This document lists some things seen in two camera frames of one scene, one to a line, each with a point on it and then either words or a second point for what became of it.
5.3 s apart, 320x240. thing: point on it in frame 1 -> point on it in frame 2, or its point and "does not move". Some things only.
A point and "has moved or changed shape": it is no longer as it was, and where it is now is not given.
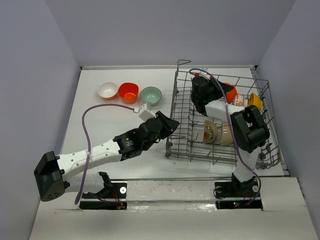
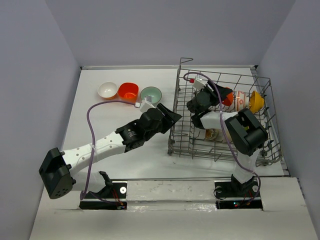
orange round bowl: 231,95 has moved or changed shape
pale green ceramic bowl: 151,94 does not move
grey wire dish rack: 200,128 does not move
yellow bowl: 255,100 has moved or changed shape
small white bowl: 107,90 does not move
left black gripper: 168,125 -> 169,118
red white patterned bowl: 241,100 has moved or changed shape
